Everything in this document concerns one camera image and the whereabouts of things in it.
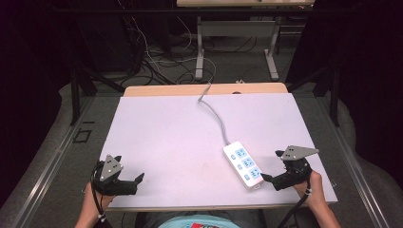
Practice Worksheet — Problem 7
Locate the white power strip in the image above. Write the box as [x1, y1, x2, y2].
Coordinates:
[222, 141, 265, 191]

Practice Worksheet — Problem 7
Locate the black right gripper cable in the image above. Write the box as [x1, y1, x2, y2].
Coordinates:
[278, 175, 314, 228]

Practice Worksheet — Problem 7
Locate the grey power strip cable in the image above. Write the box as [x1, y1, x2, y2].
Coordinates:
[198, 83, 232, 146]

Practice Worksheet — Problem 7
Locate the black metal stand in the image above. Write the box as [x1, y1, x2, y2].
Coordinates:
[286, 61, 341, 128]
[67, 63, 126, 126]

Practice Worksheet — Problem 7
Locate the person's right hand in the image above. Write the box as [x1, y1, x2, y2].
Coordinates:
[293, 170, 328, 211]

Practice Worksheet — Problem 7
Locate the black horizontal bar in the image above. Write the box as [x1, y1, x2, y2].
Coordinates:
[51, 7, 317, 15]

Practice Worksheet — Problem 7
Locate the metal floor rail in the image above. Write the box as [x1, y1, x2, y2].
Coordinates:
[10, 96, 96, 228]
[317, 96, 391, 228]

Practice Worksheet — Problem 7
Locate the wooden table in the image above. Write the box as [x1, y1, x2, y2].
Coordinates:
[106, 82, 337, 213]

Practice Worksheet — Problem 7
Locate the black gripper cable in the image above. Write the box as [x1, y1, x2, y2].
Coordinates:
[278, 175, 314, 228]
[89, 161, 114, 228]

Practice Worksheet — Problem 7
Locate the person's left hand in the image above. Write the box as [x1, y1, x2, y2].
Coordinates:
[82, 181, 117, 217]

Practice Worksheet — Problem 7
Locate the white floor cable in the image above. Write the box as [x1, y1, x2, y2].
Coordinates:
[118, 0, 218, 84]

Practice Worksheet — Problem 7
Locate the person's torso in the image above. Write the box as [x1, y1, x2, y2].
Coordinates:
[134, 209, 269, 228]

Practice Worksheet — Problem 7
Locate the desk with grey metal legs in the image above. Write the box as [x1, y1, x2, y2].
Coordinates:
[176, 0, 317, 82]

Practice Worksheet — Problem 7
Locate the white board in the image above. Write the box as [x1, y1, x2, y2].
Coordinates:
[99, 92, 339, 210]

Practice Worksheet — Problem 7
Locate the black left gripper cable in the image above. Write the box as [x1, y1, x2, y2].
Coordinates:
[89, 161, 114, 228]

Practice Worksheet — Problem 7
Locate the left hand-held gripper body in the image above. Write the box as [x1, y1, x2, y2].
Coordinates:
[91, 154, 139, 197]

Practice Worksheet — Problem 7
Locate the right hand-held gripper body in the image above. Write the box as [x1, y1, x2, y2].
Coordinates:
[270, 144, 319, 192]

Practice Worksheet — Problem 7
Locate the bundle of black floor cables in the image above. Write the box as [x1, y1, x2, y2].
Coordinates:
[122, 15, 259, 86]

